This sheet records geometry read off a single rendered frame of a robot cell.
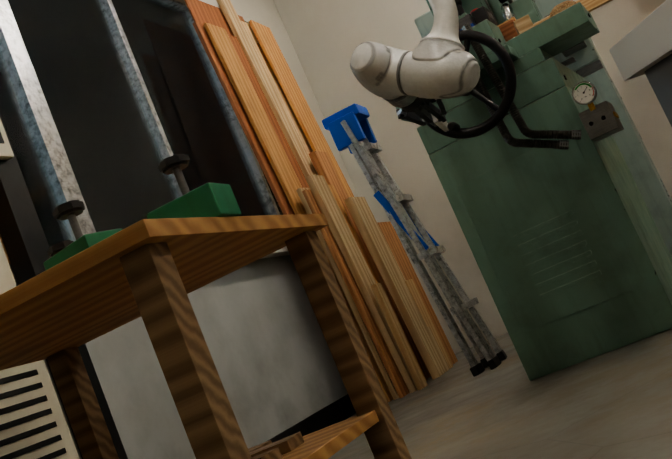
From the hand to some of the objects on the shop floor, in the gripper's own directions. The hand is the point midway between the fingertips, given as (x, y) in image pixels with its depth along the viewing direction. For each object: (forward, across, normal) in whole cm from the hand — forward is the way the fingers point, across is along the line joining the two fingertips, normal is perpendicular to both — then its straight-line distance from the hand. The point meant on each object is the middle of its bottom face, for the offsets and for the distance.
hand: (440, 121), depth 229 cm
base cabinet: (+75, -8, +51) cm, 91 cm away
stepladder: (+125, +58, +33) cm, 142 cm away
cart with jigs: (-78, +36, +107) cm, 137 cm away
